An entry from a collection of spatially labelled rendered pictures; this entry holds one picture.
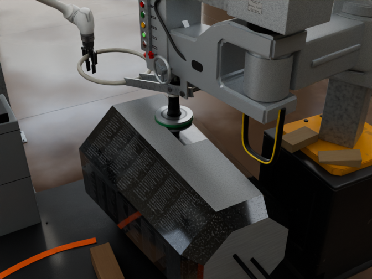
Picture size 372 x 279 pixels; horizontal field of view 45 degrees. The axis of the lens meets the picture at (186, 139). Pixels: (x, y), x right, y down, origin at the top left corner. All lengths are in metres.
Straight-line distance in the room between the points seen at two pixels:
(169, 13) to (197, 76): 0.33
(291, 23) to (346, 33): 0.50
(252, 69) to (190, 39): 0.40
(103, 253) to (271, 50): 1.59
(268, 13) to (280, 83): 0.31
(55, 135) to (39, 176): 0.59
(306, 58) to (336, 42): 0.19
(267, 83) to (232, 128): 2.29
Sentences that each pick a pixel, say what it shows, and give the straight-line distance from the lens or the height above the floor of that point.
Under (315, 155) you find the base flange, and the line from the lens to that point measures 2.42.
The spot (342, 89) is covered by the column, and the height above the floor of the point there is 1.10.
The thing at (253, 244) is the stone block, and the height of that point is 0.63.
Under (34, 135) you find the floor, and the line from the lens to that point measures 4.16.
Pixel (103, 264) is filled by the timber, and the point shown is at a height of 0.13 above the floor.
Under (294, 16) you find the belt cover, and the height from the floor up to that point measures 1.63.
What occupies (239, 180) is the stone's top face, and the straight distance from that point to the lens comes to 2.09.
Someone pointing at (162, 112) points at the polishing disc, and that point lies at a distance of 2.57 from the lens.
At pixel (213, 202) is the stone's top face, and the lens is 1.96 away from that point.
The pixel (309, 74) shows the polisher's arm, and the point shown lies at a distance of 1.96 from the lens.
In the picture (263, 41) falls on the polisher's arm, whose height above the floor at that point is 1.51.
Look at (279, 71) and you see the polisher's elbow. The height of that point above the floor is 1.38.
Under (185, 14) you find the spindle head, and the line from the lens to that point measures 2.24.
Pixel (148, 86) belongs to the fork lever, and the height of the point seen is 0.98.
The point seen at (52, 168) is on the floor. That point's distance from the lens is 3.69.
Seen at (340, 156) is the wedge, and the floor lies 0.81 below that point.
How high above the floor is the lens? 2.10
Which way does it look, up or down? 33 degrees down
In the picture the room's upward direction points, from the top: straight up
